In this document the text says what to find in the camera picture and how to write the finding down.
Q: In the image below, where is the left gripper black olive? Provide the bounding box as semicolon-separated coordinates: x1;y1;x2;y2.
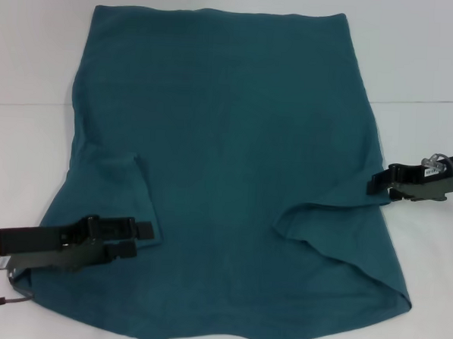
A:
0;209;157;279

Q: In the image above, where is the right gripper black olive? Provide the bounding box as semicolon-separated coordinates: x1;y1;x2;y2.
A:
364;151;453;208

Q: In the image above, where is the teal blue shirt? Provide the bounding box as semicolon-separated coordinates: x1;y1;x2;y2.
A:
26;0;427;339

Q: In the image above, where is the right wrist cable with plug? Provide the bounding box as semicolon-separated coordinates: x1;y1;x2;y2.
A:
417;151;453;211

